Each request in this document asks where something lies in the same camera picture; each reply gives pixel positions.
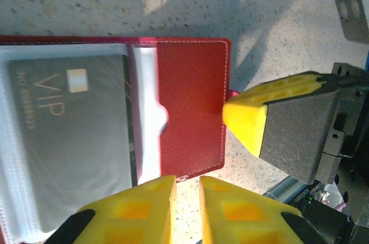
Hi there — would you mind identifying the aluminium front rail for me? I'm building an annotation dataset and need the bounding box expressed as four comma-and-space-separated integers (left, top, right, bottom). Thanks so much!
268, 176, 306, 201

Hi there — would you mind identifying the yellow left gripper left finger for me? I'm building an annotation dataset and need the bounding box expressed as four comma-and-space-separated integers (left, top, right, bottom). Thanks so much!
47, 175, 177, 244

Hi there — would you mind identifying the black VIP card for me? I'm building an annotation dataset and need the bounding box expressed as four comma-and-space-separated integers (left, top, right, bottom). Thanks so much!
6, 55, 138, 235

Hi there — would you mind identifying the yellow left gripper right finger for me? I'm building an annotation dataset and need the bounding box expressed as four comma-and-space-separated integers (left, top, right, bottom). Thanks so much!
199, 176, 329, 244

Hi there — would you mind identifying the red leather card holder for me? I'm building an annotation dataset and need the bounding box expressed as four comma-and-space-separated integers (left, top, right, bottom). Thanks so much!
0, 35, 242, 244

